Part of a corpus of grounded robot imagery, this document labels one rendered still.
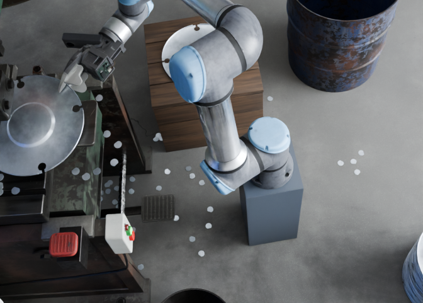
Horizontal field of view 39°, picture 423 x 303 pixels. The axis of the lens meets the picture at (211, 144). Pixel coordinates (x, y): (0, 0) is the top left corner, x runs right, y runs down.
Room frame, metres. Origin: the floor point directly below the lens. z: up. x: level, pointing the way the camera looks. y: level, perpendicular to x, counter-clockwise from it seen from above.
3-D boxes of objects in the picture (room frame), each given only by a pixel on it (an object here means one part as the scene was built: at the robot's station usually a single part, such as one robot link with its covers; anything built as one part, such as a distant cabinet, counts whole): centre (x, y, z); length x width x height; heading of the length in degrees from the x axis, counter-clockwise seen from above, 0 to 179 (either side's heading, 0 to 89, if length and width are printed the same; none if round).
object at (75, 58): (1.03, 0.33, 0.84); 0.09 x 0.02 x 0.05; 136
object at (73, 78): (0.98, 0.34, 0.83); 0.09 x 0.06 x 0.03; 136
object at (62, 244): (0.55, 0.40, 0.72); 0.07 x 0.06 x 0.08; 84
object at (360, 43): (1.50, -0.58, 0.24); 0.42 x 0.42 x 0.48
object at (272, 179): (0.81, -0.16, 0.50); 0.15 x 0.15 x 0.10
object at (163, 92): (1.35, -0.02, 0.18); 0.40 x 0.38 x 0.35; 89
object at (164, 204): (0.89, 0.46, 0.14); 0.59 x 0.10 x 0.05; 84
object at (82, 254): (0.57, 0.40, 0.62); 0.10 x 0.06 x 0.20; 174
